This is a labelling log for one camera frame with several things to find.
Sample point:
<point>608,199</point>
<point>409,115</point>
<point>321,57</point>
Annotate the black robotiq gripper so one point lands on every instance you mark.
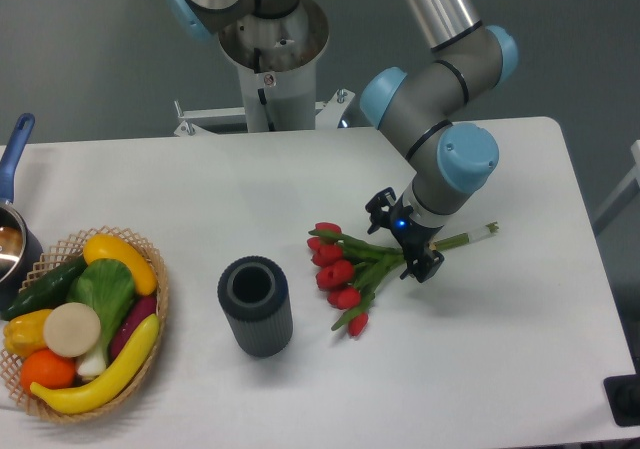
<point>413,235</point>

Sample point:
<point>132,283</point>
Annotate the red tulip bouquet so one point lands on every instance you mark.
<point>350,271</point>

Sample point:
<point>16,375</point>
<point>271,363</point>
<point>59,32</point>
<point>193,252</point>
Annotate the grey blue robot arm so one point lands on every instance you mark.
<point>451,161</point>

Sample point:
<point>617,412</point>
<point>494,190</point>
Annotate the dark grey ribbed vase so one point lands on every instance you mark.
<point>253,293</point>

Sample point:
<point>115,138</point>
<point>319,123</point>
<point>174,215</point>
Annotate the purple sweet potato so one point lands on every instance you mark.
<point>141,309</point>

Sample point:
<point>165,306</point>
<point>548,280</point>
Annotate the black device at edge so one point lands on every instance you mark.
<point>623,398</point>

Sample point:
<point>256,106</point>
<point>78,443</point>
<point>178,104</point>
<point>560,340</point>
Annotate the green bok choy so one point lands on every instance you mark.
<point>106,286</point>

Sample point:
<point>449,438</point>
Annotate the yellow squash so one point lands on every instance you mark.
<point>107,246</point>

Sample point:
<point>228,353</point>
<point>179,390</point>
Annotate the woven wicker basket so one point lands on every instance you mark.
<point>65,250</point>

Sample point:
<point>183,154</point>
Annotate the beige round disc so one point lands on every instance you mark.
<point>71,330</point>

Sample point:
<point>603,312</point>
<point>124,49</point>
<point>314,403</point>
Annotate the yellow banana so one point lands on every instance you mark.
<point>107,386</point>

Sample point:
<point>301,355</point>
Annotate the green cucumber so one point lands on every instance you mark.
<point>48,291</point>

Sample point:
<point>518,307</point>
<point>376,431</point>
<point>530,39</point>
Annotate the orange fruit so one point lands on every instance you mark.
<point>47,369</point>

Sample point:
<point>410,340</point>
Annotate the yellow bell pepper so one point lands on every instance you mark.
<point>24,335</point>

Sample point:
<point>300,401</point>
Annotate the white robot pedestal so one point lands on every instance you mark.
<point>276,62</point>

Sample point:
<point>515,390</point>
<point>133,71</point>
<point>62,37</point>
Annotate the white frame at right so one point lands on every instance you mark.
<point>620,197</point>

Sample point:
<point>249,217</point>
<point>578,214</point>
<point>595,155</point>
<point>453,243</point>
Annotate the blue handled saucepan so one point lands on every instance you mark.
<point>20,248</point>

